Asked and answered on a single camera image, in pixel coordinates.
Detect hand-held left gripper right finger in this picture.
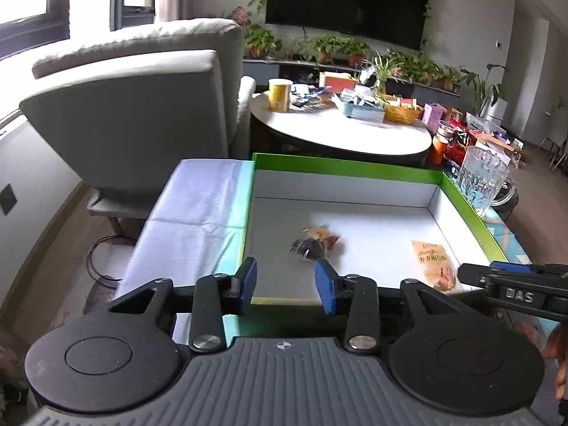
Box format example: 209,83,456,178
313,258,472,356

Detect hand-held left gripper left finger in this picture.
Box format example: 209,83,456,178
106,256,258,355

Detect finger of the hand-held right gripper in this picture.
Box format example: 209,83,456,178
457,263,490,285
489,261,568,278

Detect tan orange snack packet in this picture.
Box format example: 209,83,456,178
410,240,459,294

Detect clear mixed snack packet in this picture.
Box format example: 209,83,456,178
290,226,343,262

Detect green cardboard box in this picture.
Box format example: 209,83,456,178
235,153,510,348

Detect person's right hand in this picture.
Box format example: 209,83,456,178
542,323,568,403

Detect glass pitcher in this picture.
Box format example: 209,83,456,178
456,146,519,219

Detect white paper bag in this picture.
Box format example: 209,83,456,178
476,131,516,166

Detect orange jar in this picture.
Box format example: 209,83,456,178
428,135,450,165

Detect grey dining chair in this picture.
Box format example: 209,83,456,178
537,135,568,172

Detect red snack bag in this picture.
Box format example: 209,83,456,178
446,118,482,163

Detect white air purifier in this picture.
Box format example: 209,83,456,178
486,98,508,126

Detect white oval coffee table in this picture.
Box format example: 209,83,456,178
250,90,434,169

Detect purple box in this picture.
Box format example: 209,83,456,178
421,103,447,126

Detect yellow woven basket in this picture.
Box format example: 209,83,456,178
382,94,423,124

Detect large leafy floor plant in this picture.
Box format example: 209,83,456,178
461,64,507,119

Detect blue plastic tray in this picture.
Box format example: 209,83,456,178
333,91,387,122

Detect yellow canister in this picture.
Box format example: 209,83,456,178
268,78,294,113

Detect scattered small packets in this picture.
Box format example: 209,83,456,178
290,83,334,111

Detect potted green plant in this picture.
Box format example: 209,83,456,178
244,24,283,60
390,51,445,85
339,38,372,69
296,35,339,64
437,66,465,92

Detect grey armchair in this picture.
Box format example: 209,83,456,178
18,18,257,237

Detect orange cardboard box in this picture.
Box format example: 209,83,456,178
319,72,358,94

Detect spider plant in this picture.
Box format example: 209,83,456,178
361,51,401,95

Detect red leafed plant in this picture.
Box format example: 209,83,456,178
222,6,252,33

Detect black television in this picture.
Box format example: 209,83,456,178
265,0,432,52

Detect large dark framed window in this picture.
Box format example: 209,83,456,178
0,0,72,61

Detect black floor cable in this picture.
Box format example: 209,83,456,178
85,234,136,288

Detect black wall socket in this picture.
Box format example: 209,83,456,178
0,183,19,217

